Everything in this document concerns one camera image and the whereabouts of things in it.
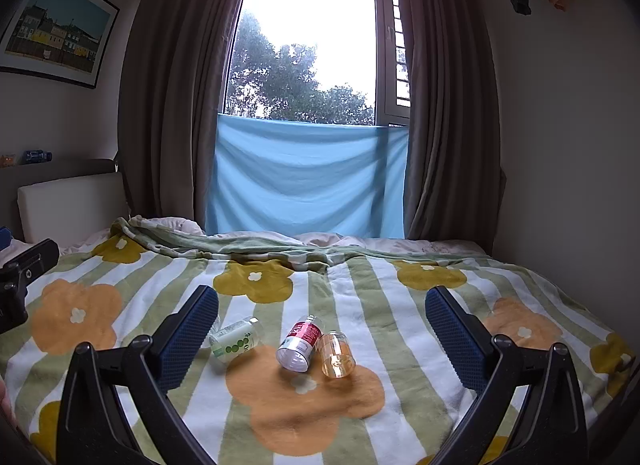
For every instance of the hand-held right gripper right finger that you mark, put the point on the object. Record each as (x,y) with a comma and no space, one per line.
(454,340)

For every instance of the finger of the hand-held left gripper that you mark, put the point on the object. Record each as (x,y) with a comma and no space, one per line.
(35,256)

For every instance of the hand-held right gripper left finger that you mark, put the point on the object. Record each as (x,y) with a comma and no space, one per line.
(192,330)

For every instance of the green white label bottle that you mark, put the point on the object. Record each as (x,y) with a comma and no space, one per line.
(235,340)

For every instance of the white headboard cushion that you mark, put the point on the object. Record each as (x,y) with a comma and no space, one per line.
(70,205)

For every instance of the green checkered blanket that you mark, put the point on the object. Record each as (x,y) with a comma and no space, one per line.
(240,242)

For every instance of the blue bottle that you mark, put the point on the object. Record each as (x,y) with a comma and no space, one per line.
(37,156)

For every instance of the pale pink bed sheet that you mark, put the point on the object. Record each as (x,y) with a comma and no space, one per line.
(400,244)

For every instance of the striped flower print blanket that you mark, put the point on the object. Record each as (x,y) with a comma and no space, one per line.
(320,395)

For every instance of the light blue cloth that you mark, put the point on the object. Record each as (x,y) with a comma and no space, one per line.
(310,180)

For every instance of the brown curtain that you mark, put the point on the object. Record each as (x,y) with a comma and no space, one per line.
(175,85)
(450,105)

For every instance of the window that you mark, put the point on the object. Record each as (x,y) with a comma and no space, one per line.
(320,45)

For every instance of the framed wall picture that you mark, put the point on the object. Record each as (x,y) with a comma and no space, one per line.
(55,30)

